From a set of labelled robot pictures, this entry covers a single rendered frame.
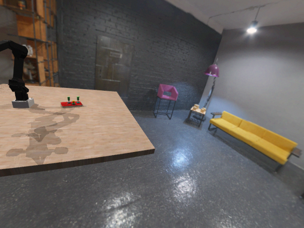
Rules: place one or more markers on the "red circuit board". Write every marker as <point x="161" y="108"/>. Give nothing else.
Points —
<point x="73" y="103"/>

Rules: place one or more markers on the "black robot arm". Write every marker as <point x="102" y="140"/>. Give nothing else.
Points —
<point x="16" y="84"/>

